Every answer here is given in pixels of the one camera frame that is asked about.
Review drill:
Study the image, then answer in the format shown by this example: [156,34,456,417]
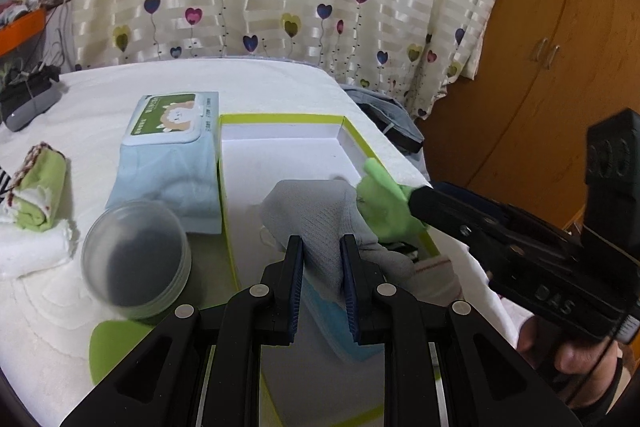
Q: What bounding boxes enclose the blue face masks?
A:
[300,282,386,363]

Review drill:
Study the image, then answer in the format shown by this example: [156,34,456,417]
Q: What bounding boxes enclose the green cardboard box white inside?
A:
[217,114,443,427]

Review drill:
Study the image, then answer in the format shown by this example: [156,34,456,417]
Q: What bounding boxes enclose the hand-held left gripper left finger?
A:
[60,235,304,427]

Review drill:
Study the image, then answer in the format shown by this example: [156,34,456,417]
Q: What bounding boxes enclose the black grey headset device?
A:
[0,64,63,132]

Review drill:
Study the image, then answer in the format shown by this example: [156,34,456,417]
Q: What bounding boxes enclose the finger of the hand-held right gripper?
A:
[409,187,496,253]
[432,182,506,220]

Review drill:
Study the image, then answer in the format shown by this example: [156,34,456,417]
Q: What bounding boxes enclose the person's right hand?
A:
[517,314,621,408]

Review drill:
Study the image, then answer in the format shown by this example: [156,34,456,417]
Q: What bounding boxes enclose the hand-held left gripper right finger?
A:
[340,234,583,427]

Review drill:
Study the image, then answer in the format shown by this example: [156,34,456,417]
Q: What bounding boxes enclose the grey sock pair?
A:
[257,178,416,303]

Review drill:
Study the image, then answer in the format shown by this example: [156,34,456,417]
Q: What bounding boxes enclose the light green sock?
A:
[356,157,428,240]

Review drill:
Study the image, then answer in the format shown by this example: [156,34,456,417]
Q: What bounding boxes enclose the white elastic bandage roll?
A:
[400,254,463,308]

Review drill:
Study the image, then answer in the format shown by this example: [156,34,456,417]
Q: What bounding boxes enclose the wooden wardrobe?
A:
[415,0,640,238]

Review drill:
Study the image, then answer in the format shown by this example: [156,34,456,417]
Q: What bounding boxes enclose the clear round plastic container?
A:
[81,200,192,320]

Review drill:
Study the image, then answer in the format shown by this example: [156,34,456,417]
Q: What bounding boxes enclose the dark grey folded cloth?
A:
[342,87,426,152]

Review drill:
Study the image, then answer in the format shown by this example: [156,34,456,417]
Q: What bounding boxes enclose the green cloth with braided trim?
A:
[7,144,68,232]

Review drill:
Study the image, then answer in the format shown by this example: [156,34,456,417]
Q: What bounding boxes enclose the white small towel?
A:
[0,202,80,280]

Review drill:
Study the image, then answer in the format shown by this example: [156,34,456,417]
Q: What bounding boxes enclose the green lidded jar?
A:
[89,319,156,385]

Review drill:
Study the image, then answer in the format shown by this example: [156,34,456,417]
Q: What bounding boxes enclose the orange tray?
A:
[0,9,47,56]

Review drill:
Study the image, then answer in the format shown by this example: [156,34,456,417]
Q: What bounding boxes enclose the light blue wet wipes pack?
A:
[105,92,223,235]

